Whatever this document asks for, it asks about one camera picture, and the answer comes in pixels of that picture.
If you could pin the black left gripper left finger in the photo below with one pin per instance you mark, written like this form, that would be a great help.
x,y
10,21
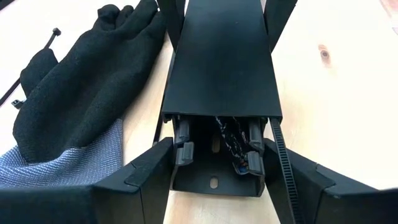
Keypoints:
x,y
93,205

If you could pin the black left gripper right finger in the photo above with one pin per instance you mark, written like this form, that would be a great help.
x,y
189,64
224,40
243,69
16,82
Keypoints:
x,y
335,205

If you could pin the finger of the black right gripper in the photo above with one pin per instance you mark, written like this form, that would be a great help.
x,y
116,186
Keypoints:
x,y
276,18
174,18

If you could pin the black duct cover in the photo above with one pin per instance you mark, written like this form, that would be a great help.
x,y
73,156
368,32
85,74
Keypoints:
x,y
222,62

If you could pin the black glove with grey cuff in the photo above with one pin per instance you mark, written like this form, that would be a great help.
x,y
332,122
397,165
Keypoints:
x,y
77,93

